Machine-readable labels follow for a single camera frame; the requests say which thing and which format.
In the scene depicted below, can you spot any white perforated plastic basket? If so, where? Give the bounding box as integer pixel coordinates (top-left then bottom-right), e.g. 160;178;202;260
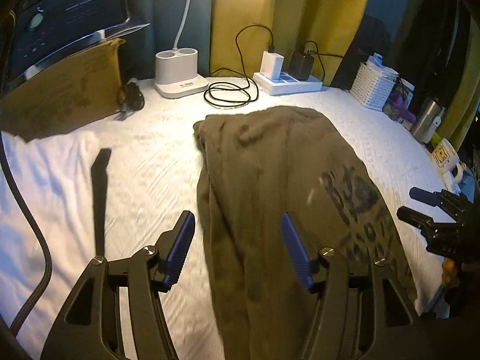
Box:
350;53;399;111

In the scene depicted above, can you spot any black power adapter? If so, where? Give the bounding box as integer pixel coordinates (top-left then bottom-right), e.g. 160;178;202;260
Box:
288;51;314;81

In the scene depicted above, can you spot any black braided cable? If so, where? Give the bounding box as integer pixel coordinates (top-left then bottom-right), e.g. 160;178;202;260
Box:
0;134;54;337

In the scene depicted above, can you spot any dark brown t-shirt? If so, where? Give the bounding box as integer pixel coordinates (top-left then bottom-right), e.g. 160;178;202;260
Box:
193;106;416;359

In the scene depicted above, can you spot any yellow curtain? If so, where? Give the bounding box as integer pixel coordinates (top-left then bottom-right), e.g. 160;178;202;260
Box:
210;0;368;85

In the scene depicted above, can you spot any stainless steel tumbler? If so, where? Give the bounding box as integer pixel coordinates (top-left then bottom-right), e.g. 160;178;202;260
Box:
410;97;445;143

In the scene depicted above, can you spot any bundled black cable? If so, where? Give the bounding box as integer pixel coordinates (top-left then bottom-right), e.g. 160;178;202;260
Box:
115;79;147;119

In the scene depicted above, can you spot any black strap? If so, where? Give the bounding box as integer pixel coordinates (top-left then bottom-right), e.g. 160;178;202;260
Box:
90;148;113;258

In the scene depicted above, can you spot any white desk lamp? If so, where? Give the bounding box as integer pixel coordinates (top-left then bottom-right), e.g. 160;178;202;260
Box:
154;0;208;99

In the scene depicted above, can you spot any white bear mug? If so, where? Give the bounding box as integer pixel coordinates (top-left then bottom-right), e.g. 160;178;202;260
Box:
431;138;467;185

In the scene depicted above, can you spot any white textured table cover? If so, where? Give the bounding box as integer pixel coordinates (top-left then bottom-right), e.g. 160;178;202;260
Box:
1;80;451;359

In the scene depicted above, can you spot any brown cardboard box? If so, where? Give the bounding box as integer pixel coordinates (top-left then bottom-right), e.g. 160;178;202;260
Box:
1;38;125;141

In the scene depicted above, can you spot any white USB charger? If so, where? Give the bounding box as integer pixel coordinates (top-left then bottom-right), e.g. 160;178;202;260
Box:
259;51;284;81

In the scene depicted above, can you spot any black coiled cable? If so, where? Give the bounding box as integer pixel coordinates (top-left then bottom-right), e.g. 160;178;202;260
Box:
203;24;276;111

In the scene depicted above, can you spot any white power strip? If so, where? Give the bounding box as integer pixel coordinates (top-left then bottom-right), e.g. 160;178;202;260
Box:
253;72;323;96

